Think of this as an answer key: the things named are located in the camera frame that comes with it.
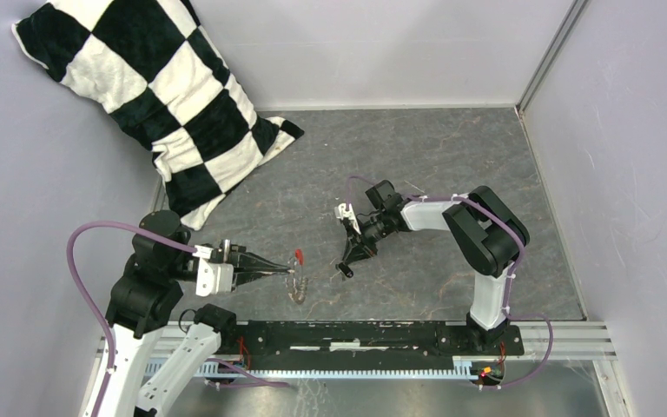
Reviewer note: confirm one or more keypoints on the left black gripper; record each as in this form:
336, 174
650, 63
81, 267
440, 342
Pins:
241, 258

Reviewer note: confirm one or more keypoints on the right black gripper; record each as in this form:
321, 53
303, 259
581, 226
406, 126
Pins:
359, 247

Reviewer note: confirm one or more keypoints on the keyring loop with red tag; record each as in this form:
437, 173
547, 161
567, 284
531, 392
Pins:
296, 281

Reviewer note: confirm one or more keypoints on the key with black head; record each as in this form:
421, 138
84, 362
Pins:
345, 270

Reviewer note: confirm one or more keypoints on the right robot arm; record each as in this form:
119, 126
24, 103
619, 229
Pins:
489, 235

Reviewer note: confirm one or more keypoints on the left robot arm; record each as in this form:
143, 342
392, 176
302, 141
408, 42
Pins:
141, 303

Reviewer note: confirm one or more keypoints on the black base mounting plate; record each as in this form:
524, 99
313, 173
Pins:
364, 345

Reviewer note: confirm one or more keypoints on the black white checkered cloth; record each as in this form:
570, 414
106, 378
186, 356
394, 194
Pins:
154, 70

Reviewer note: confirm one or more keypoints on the corner aluminium profile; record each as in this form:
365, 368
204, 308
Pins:
562, 34

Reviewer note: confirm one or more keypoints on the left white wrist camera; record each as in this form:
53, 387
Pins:
215, 275

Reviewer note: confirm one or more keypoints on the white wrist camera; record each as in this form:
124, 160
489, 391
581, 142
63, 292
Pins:
215, 275
344, 213

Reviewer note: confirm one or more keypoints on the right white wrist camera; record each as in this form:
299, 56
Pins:
344, 213

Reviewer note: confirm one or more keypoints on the toothed cable duct strip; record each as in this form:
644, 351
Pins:
458, 371

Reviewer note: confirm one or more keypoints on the aluminium frame rail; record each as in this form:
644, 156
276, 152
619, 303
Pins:
572, 341

